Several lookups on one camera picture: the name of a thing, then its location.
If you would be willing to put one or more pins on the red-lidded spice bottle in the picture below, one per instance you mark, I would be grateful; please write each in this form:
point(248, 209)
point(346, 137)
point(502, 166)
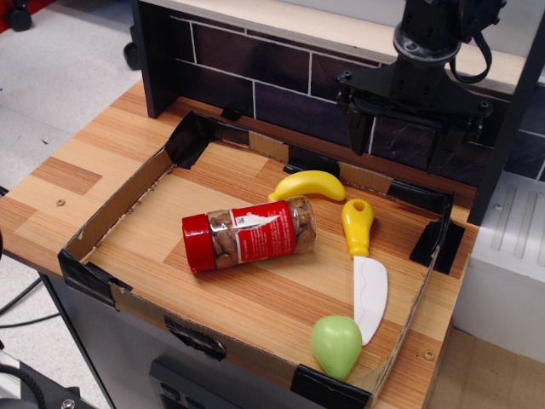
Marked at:
point(226, 238)

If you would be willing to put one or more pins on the dark brick backsplash panel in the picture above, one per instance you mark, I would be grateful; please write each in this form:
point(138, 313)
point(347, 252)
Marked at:
point(294, 86)

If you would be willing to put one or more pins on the black bracket with bolt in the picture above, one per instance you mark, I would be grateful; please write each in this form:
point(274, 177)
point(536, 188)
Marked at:
point(39, 397)

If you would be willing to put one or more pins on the black office chair wheel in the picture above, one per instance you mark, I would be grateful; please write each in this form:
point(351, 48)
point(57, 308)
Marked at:
point(131, 52)

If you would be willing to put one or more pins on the yellow-handled white toy knife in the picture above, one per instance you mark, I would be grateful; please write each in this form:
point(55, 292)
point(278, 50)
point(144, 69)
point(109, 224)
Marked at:
point(370, 280)

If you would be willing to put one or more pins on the black control panel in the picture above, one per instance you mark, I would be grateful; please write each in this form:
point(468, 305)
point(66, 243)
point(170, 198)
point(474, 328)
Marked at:
point(177, 391)

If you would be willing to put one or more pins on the black shelf post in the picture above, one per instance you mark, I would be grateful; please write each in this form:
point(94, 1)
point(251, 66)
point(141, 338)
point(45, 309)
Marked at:
point(509, 128)

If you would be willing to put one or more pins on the white ribbed appliance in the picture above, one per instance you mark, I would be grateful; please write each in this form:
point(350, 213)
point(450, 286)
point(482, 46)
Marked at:
point(502, 296)

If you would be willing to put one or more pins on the cardboard fence with black tape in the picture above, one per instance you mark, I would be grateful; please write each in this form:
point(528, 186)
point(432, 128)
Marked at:
point(244, 333)

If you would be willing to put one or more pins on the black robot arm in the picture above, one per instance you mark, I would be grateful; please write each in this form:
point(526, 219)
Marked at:
point(441, 48)

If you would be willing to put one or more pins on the green toy pear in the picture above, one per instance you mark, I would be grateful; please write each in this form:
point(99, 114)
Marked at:
point(336, 343)

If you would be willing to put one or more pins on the yellow toy banana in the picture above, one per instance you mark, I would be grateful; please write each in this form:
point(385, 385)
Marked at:
point(309, 182)

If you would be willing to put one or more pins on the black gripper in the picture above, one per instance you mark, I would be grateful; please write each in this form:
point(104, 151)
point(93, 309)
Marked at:
point(422, 95)

